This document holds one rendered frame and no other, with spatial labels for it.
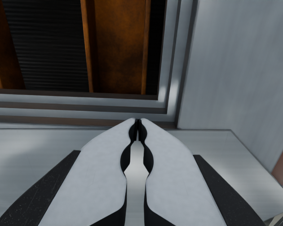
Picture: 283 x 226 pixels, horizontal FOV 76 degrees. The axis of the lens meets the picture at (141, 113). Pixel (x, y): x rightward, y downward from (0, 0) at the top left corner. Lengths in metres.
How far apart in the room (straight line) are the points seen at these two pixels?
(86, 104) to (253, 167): 0.15
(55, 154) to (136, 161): 0.07
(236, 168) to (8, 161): 0.20
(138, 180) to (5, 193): 0.13
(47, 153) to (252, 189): 0.19
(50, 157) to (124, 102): 0.08
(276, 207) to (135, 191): 0.14
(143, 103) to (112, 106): 0.03
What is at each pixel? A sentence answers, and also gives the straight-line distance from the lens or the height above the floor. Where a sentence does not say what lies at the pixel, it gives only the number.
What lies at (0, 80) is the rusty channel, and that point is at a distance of 0.32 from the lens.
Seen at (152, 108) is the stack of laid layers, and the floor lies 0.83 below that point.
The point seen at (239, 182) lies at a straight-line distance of 0.20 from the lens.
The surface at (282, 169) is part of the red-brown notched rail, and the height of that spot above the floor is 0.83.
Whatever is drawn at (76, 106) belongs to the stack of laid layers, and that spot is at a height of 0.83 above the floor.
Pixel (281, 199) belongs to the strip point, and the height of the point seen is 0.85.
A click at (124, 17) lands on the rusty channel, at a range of 0.28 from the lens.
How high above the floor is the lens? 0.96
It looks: 62 degrees down
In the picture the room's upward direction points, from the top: 180 degrees counter-clockwise
